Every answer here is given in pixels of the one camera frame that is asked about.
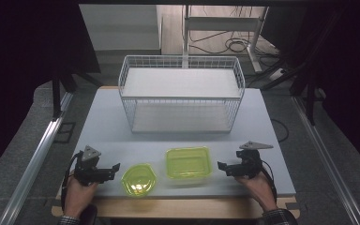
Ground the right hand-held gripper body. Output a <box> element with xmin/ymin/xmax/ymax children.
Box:
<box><xmin>235</xmin><ymin>141</ymin><xmax>275</xmax><ymax>180</ymax></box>

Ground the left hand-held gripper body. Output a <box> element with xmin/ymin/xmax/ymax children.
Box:
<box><xmin>73</xmin><ymin>144</ymin><xmax>105</xmax><ymax>188</ymax></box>

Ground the round green plastic container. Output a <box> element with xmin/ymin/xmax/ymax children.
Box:
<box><xmin>120</xmin><ymin>162</ymin><xmax>158</xmax><ymax>198</ymax></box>

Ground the rectangular green plastic container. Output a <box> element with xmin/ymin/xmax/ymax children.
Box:
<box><xmin>164</xmin><ymin>145</ymin><xmax>214</xmax><ymax>186</ymax></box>

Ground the white wire two-tier rack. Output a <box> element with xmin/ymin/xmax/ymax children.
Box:
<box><xmin>117</xmin><ymin>54</ymin><xmax>247</xmax><ymax>135</ymax></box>

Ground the person's right hand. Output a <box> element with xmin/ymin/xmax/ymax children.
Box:
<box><xmin>233</xmin><ymin>170</ymin><xmax>278</xmax><ymax>213</ymax></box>

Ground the person's left hand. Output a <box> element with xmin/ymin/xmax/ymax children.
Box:
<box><xmin>63</xmin><ymin>173</ymin><xmax>99</xmax><ymax>219</ymax></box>

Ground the black metal stand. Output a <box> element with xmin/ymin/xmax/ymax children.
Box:
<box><xmin>260</xmin><ymin>59</ymin><xmax>317</xmax><ymax>127</ymax></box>
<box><xmin>51</xmin><ymin>70</ymin><xmax>105</xmax><ymax>122</ymax></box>

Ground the white power strip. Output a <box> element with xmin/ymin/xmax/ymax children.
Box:
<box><xmin>267</xmin><ymin>67</ymin><xmax>287</xmax><ymax>82</ymax></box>

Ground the white cabinet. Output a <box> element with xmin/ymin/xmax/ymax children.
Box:
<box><xmin>79</xmin><ymin>4</ymin><xmax>163</xmax><ymax>53</ymax></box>

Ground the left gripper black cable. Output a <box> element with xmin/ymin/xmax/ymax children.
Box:
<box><xmin>60</xmin><ymin>151</ymin><xmax>84</xmax><ymax>212</ymax></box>

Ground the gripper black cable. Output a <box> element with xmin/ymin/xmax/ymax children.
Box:
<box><xmin>60</xmin><ymin>151</ymin><xmax>84</xmax><ymax>212</ymax></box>
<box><xmin>261</xmin><ymin>159</ymin><xmax>278</xmax><ymax>201</ymax></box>

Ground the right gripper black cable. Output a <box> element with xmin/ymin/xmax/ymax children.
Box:
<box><xmin>261</xmin><ymin>159</ymin><xmax>278</xmax><ymax>201</ymax></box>

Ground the black floor cable loop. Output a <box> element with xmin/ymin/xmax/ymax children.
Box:
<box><xmin>270</xmin><ymin>117</ymin><xmax>291</xmax><ymax>144</ymax></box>

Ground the aluminium rail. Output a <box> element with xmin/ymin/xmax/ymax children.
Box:
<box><xmin>291</xmin><ymin>95</ymin><xmax>360</xmax><ymax>225</ymax></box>
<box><xmin>0</xmin><ymin>91</ymin><xmax>75</xmax><ymax>225</ymax></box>

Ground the bundle of black floor cables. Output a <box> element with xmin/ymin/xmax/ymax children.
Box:
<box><xmin>188</xmin><ymin>5</ymin><xmax>283</xmax><ymax>58</ymax></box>

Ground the white metal desk frame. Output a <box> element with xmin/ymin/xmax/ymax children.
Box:
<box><xmin>182</xmin><ymin>5</ymin><xmax>270</xmax><ymax>74</ymax></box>

